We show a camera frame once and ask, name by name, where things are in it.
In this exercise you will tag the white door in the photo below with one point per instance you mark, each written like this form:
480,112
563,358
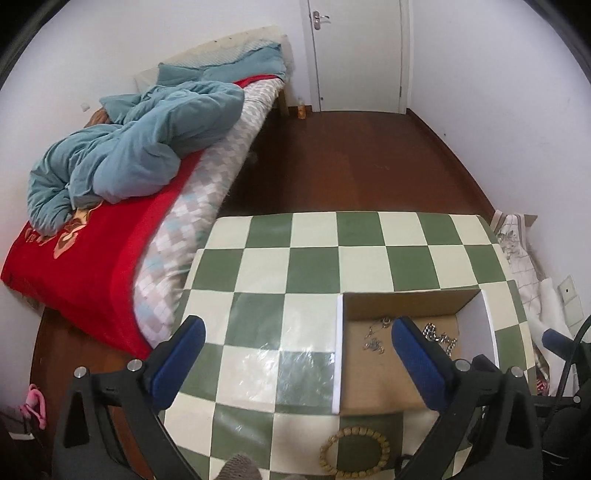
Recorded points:
360,55

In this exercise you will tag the clear plastic bag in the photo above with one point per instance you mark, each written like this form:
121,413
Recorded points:
277,374

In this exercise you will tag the small orange bottle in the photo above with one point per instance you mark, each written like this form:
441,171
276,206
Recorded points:
302,110

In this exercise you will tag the white wall socket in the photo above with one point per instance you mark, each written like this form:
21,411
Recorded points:
569,295

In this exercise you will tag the pink plastic item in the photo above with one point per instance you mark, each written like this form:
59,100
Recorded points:
37,406

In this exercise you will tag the green white checkered tablecloth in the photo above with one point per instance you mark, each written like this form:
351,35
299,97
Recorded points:
314,272

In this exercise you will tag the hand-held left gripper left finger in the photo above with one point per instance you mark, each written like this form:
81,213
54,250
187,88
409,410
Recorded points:
182,357

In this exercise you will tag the bed with diamond-pattern sheet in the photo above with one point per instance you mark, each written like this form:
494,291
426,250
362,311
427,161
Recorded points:
207,184

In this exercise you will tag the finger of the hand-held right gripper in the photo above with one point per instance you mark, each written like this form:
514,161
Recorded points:
554,340

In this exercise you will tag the white patterned cloth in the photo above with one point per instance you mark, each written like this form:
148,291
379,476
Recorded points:
515,249

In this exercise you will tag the cardboard box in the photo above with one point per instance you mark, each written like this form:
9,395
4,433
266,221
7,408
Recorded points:
369,383

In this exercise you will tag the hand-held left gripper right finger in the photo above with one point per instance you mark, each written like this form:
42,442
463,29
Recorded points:
415,360

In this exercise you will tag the grey knitted cloth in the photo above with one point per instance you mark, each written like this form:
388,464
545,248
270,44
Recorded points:
240,468

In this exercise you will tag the bed with red blanket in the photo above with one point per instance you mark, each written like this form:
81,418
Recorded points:
97,267

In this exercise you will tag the blue duvet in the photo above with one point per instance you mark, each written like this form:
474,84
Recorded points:
152,138

